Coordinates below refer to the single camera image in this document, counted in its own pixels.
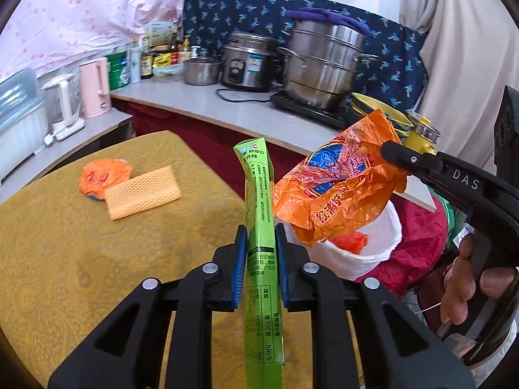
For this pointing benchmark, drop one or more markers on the small stainless steel pot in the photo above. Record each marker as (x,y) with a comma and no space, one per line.
(202,73)

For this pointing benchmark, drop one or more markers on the white cardboard box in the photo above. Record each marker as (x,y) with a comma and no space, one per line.
(162,32)

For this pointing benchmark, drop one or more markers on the stainless steel steamer pot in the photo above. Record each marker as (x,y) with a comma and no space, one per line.
(324,69)

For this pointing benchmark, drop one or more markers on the crumpled orange plastic bag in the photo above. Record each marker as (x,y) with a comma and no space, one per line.
(101,174)

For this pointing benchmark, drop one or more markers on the pink electric kettle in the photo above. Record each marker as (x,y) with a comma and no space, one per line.
(95,89)

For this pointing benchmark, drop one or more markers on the green plastic bag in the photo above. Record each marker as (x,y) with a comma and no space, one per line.
(451,223)

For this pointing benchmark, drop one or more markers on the pink floral cloth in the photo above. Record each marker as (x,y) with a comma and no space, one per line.
(101,8)

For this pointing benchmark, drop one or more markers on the yellow paisley tablecloth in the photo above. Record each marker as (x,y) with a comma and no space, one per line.
(81,271)

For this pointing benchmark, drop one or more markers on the dark sauce bottle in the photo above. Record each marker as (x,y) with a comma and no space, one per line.
(146,63)

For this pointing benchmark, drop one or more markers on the clear food container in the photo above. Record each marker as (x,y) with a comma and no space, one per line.
(168,72)

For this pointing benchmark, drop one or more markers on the green cardboard box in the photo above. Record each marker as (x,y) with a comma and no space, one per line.
(259,210)

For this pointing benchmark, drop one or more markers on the purple cloth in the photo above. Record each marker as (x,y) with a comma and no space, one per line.
(324,18)

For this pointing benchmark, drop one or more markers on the blue printed cloth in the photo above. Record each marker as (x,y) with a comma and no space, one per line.
(243,12)

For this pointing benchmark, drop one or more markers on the stack of yellow bowls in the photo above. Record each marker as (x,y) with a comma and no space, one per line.
(365,105)

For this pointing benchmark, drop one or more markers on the stainless steel rice cooker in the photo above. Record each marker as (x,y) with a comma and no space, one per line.
(249,65)

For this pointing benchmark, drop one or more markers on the small orange foam fruit net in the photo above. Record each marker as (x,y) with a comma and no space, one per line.
(142,192)

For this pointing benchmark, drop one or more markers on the red cloth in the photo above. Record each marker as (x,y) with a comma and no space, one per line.
(417,231)

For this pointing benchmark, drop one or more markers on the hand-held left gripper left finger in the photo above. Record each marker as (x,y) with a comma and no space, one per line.
(239,267)

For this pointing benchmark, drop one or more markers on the yellow-capped bottle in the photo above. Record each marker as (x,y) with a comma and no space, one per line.
(185,50)

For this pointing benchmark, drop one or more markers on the tall dark bottle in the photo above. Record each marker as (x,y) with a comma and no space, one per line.
(174,48)

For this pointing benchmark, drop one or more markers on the white glass electric kettle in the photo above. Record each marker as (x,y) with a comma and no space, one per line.
(65,101)

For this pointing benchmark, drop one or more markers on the red plastic bag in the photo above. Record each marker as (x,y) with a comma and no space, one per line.
(352,243)

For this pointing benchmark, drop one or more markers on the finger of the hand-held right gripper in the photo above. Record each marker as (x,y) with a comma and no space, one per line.
(442,170)

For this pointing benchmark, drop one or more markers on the yellow packet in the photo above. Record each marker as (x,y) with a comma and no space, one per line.
(161,60)

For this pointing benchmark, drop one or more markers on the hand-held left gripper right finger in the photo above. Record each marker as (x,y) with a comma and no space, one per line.
(282,267)

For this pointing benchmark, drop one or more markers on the beige curtain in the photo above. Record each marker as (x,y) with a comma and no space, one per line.
(458,48)

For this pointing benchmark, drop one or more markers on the orange printed plastic bag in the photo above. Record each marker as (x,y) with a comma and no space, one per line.
(336,186)

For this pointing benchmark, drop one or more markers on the black induction cooker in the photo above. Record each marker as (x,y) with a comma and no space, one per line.
(320,115)

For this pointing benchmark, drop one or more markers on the person's right hand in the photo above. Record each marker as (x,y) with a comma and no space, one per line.
(462,291)

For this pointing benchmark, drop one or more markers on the yellow mug with metal lid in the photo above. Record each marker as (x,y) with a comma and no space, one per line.
(421,142)

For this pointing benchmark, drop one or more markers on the white dish rack with cover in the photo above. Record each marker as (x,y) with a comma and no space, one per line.
(20,121)

